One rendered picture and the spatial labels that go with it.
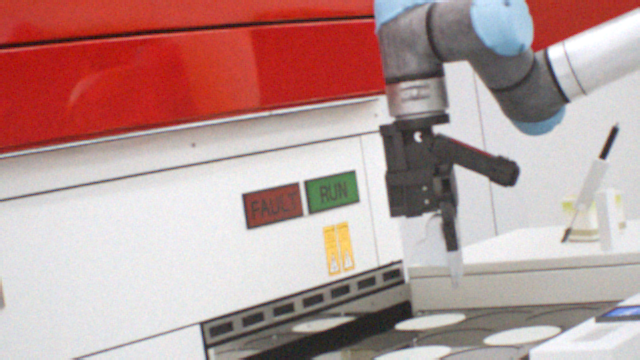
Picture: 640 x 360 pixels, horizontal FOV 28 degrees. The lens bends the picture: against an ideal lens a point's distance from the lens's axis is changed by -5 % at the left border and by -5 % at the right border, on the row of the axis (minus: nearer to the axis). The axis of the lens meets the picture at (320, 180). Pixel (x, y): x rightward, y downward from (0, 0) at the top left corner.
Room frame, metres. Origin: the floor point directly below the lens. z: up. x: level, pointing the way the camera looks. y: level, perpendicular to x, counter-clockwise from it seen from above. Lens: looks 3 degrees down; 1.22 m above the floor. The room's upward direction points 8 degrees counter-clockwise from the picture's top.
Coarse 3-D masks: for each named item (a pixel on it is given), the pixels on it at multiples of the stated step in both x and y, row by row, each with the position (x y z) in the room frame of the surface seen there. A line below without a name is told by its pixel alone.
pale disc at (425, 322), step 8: (408, 320) 1.90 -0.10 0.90; (416, 320) 1.89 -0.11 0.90; (424, 320) 1.88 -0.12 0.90; (432, 320) 1.87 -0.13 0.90; (440, 320) 1.86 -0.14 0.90; (448, 320) 1.85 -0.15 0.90; (456, 320) 1.84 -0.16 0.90; (400, 328) 1.85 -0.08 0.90; (408, 328) 1.84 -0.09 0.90; (416, 328) 1.83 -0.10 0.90; (424, 328) 1.82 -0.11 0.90
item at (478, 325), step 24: (456, 312) 1.90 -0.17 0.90; (480, 312) 1.87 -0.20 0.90; (504, 312) 1.84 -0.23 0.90; (528, 312) 1.81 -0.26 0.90; (552, 312) 1.77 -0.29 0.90; (576, 312) 1.74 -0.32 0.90; (600, 312) 1.70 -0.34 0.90; (360, 336) 1.83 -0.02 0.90; (384, 336) 1.81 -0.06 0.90; (408, 336) 1.78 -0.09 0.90; (432, 336) 1.75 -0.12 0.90; (456, 336) 1.72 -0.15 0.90; (480, 336) 1.69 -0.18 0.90; (552, 336) 1.60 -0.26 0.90
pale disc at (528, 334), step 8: (528, 328) 1.68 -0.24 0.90; (536, 328) 1.67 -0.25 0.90; (544, 328) 1.66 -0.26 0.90; (552, 328) 1.65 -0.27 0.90; (496, 336) 1.67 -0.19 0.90; (504, 336) 1.66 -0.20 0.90; (512, 336) 1.65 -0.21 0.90; (520, 336) 1.64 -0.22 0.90; (528, 336) 1.63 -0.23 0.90; (536, 336) 1.62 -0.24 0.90; (544, 336) 1.61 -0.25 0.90; (496, 344) 1.62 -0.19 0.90
